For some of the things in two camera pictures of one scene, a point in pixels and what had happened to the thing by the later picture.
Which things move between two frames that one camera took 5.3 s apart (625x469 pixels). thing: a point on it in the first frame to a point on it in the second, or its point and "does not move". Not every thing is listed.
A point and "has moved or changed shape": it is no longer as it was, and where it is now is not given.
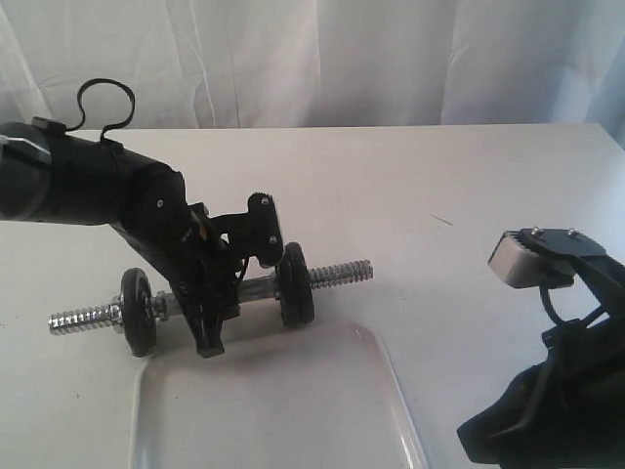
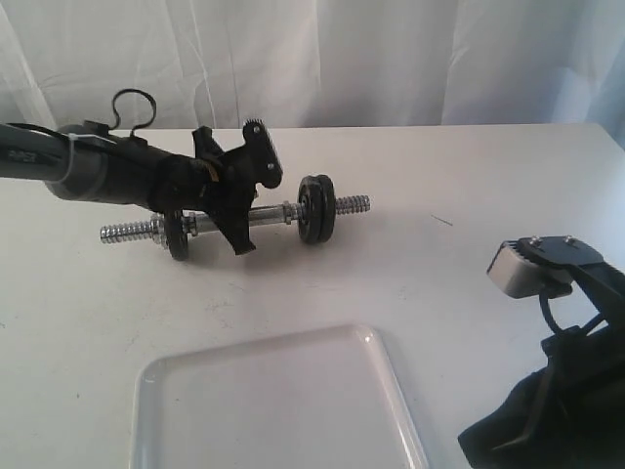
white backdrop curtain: [271, 63] does not move
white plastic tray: [325, 400] does not move
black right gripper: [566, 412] does not move
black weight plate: [138, 311] has moved or changed shape
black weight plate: [296, 287] to [328, 208]
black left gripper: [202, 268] to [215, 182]
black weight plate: [282, 286] to [309, 209]
